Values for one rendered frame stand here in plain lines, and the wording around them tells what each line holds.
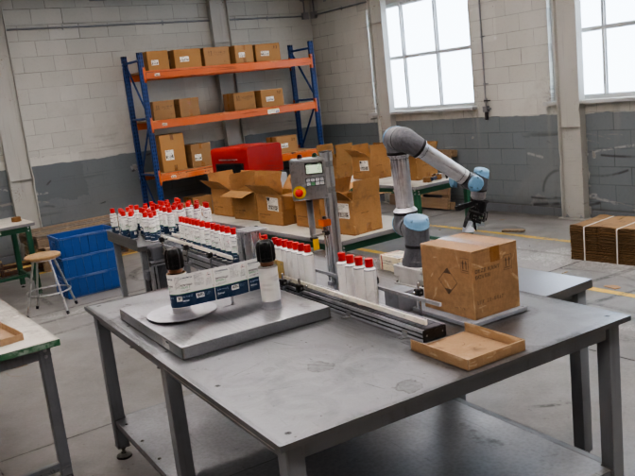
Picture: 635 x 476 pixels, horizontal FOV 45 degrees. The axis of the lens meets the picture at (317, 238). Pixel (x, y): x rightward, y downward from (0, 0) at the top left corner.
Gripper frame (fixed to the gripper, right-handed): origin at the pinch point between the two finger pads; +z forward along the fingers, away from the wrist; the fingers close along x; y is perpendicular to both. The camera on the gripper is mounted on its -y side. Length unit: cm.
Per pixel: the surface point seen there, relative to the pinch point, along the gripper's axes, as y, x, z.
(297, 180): -55, -73, -31
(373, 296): 6, -97, -1
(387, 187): -217, 283, 92
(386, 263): -30.9, -25.2, 18.4
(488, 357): 69, -125, -11
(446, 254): 30, -85, -24
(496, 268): 48, -78, -22
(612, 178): -64, 503, 92
